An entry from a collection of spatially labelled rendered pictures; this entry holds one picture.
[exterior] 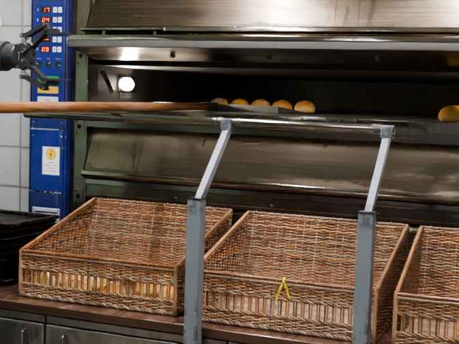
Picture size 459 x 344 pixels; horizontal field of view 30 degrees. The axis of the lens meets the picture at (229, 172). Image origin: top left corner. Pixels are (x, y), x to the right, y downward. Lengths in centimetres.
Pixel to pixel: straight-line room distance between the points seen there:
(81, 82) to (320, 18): 93
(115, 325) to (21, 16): 132
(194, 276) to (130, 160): 84
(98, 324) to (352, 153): 99
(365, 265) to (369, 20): 91
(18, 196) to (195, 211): 117
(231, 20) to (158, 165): 58
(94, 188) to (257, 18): 88
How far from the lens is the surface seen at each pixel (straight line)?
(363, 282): 225
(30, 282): 281
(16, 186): 339
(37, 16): 330
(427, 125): 279
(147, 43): 293
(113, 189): 317
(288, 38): 275
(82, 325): 267
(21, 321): 279
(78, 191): 324
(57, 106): 243
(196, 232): 238
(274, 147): 293
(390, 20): 281
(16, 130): 338
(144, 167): 309
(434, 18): 279
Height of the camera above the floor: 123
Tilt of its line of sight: 5 degrees down
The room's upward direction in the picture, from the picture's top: 2 degrees clockwise
